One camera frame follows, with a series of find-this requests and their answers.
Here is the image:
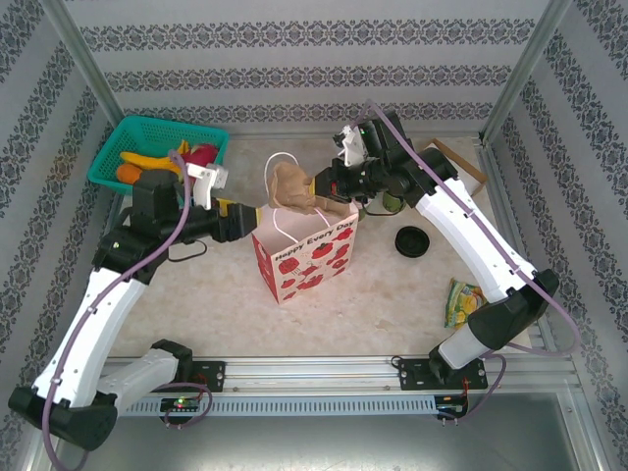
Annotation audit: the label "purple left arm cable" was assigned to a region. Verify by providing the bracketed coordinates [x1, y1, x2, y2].
[41, 149, 215, 470]

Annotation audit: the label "thin black left gripper wire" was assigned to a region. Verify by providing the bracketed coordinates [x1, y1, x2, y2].
[168, 241, 208, 262]

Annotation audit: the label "orange toy carrot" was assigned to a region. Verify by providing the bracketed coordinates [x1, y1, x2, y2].
[116, 164, 144, 186]

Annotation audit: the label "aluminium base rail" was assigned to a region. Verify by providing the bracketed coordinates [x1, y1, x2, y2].
[97, 355, 575, 393]

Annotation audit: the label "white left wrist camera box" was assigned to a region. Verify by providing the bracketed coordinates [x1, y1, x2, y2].
[184, 161, 231, 211]

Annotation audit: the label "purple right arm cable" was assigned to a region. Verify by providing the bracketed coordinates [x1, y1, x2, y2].
[353, 99, 584, 429]

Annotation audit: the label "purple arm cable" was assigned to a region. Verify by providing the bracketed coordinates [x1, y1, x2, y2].
[41, 149, 215, 470]
[353, 99, 584, 429]

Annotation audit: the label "yellow green candy packet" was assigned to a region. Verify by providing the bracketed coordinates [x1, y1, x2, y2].
[444, 278, 490, 329]

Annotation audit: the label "thin black gripper wire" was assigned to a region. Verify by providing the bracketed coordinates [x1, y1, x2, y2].
[361, 201, 409, 218]
[168, 241, 208, 262]

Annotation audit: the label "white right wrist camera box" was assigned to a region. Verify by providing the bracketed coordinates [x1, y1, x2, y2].
[335, 125, 369, 168]

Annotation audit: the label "teal plastic basket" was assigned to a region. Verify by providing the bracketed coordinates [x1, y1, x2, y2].
[86, 115, 231, 197]

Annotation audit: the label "pink toy dragon fruit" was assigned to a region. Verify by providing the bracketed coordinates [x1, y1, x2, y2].
[188, 141, 220, 167]

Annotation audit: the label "yellow toy banana bunch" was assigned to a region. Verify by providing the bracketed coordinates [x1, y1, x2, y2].
[120, 139, 190, 174]

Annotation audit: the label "grey slotted cable duct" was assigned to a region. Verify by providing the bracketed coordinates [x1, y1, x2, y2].
[117, 395, 438, 417]

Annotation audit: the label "right small circuit board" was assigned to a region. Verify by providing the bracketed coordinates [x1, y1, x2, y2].
[435, 395, 470, 418]

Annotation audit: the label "brown cardboard tray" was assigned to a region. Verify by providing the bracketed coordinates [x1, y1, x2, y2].
[424, 137, 490, 197]

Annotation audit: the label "left small circuit board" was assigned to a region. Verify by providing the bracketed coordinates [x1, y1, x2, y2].
[160, 395, 201, 412]

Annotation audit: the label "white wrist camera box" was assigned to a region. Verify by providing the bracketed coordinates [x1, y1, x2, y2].
[335, 125, 369, 168]
[184, 161, 231, 211]

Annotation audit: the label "small circuit board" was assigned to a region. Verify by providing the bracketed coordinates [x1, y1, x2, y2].
[435, 395, 470, 418]
[160, 395, 201, 412]

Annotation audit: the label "thin black right gripper wire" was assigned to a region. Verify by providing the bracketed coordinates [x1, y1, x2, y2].
[361, 201, 409, 218]

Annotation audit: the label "grey steel sheet panel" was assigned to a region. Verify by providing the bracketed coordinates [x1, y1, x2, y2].
[22, 390, 607, 471]

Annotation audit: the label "red and white paper bag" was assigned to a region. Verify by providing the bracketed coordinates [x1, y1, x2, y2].
[250, 151, 360, 305]

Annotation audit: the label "aluminium frame post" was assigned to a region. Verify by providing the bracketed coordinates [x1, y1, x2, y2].
[37, 0, 127, 131]
[476, 0, 574, 144]

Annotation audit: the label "green paper cup black lid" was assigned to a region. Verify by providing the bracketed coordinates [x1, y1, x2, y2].
[381, 189, 409, 213]

